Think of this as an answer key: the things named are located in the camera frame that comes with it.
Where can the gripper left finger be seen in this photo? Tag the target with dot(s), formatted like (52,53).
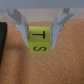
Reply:
(20,24)

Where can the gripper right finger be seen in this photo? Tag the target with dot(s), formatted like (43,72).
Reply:
(59,23)

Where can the yellow block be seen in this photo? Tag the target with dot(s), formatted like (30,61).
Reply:
(39,39)

